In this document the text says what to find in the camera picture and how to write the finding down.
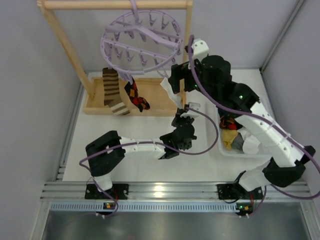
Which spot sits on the wooden hanger rack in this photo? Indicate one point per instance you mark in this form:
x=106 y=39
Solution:
x=148 y=84

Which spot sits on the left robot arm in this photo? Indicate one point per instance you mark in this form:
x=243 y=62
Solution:
x=107 y=151

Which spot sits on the purple round clip hanger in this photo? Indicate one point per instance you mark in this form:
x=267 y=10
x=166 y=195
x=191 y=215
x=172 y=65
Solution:
x=141 y=41

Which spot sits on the white slotted cable duct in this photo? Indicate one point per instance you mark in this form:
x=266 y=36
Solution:
x=190 y=207

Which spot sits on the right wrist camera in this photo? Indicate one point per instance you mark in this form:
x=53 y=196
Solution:
x=199 y=49

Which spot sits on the mustard yellow sock in basket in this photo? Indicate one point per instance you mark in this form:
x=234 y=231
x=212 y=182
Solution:
x=228 y=136

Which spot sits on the argyle sock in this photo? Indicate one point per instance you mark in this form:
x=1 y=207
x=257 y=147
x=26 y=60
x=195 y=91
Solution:
x=226 y=121
x=132 y=92

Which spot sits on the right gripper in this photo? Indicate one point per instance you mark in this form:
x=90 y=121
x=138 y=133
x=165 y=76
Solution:
x=178 y=75

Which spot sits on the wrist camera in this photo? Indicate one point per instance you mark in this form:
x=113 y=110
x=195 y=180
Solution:
x=190 y=110
x=199 y=49

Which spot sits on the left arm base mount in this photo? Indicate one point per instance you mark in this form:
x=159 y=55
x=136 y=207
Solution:
x=118 y=191

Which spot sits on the white sock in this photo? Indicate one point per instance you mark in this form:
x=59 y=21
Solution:
x=174 y=97
x=250 y=142

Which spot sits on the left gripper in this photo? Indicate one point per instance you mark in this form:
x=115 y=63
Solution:
x=182 y=121

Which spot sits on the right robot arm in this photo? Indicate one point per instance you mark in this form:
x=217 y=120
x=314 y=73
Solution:
x=212 y=77

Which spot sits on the rear brown striped sock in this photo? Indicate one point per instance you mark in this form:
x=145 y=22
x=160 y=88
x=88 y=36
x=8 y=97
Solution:
x=112 y=97

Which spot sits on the white plastic basket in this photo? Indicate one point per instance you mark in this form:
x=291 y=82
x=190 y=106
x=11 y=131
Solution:
x=261 y=154

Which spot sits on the aluminium mounting rail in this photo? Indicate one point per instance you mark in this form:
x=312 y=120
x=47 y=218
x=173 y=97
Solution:
x=72 y=186

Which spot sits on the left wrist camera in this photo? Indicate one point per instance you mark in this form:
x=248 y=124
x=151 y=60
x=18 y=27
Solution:
x=190 y=110

